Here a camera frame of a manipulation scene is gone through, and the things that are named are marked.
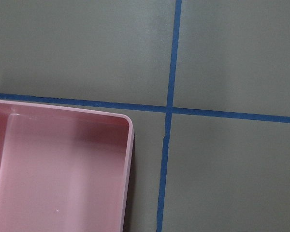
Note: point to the pink plastic bin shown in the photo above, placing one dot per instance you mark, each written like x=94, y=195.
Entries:
x=63, y=169

